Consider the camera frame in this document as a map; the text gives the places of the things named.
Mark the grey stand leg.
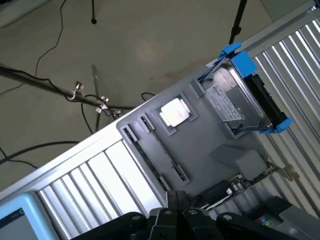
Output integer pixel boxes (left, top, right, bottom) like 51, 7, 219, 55
91, 64, 102, 132

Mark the thin black floor cable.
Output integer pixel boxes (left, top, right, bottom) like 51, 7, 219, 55
34, 0, 68, 82

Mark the black tripod leg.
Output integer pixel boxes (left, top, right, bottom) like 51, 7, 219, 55
227, 0, 249, 46

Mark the black tripod stand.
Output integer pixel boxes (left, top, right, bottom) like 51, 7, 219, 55
0, 63, 137, 113

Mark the silver hard disk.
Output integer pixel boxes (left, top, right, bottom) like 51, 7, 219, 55
201, 62, 286, 131

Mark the thick black floor cable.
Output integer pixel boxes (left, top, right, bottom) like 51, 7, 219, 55
0, 140, 81, 166

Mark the green graphics card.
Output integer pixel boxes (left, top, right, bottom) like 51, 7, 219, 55
197, 161, 301, 211

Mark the thin black stand pole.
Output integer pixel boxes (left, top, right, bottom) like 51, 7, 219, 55
90, 0, 98, 25

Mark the silver CPU chip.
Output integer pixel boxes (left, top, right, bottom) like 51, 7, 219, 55
159, 98, 191, 128

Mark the light blue teach pendant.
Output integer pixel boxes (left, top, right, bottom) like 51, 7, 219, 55
0, 191, 52, 240

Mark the silver stand clamp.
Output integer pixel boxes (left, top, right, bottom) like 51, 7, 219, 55
95, 96, 110, 114
68, 81, 85, 101

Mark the grey parts rack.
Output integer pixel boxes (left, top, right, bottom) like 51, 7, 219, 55
116, 63, 267, 198

